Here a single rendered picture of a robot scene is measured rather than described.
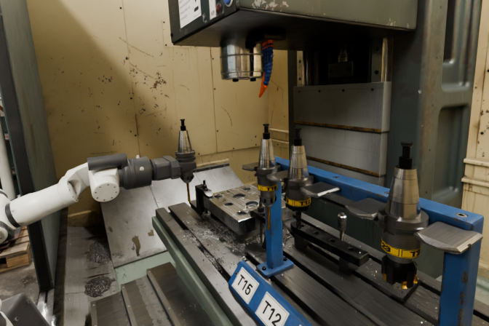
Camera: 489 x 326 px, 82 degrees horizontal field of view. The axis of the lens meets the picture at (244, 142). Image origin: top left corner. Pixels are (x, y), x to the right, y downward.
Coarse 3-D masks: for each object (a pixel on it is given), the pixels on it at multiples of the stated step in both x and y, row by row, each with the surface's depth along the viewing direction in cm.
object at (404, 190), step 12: (396, 168) 39; (396, 180) 39; (408, 180) 38; (396, 192) 39; (408, 192) 38; (396, 204) 39; (408, 204) 38; (396, 216) 39; (408, 216) 38; (420, 216) 39
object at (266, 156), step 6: (270, 138) 67; (264, 144) 66; (270, 144) 66; (264, 150) 66; (270, 150) 66; (264, 156) 66; (270, 156) 66; (258, 162) 68; (264, 162) 66; (270, 162) 66; (264, 168) 66
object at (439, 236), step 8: (432, 224) 38; (440, 224) 38; (448, 224) 38; (416, 232) 37; (424, 232) 36; (432, 232) 36; (440, 232) 36; (448, 232) 36; (456, 232) 36; (464, 232) 36; (472, 232) 36; (424, 240) 35; (432, 240) 35; (440, 240) 34; (448, 240) 34; (456, 240) 34; (464, 240) 34; (472, 240) 34; (440, 248) 33; (448, 248) 33; (456, 248) 33; (464, 248) 33
